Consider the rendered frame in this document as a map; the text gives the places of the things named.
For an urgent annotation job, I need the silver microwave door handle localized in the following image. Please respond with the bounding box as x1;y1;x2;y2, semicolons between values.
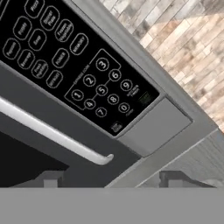
0;95;115;166

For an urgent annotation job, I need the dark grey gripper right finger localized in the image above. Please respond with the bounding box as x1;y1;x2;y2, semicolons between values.
158;170;215;189

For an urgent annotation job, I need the green microwave start button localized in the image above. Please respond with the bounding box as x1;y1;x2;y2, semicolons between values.
137;92;152;107

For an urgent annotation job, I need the grey microwave oven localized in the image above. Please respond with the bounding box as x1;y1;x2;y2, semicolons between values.
0;0;219;189

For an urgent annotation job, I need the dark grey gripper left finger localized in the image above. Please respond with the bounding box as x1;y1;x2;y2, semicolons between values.
12;170;70;189

